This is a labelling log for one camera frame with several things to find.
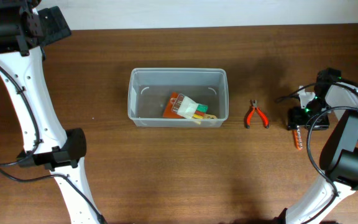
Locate masonry drill bit red case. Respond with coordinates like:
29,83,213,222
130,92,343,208
292,129,303,151

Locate red handled pliers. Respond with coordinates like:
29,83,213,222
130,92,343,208
244,99,270,129

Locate clear plastic container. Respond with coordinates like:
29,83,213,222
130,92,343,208
127,68,229,128

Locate red scraper with wooden handle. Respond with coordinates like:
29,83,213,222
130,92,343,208
163,92,217,119

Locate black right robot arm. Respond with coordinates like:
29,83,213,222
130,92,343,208
273,68,358,224

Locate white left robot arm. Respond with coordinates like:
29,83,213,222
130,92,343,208
0,0,105,223

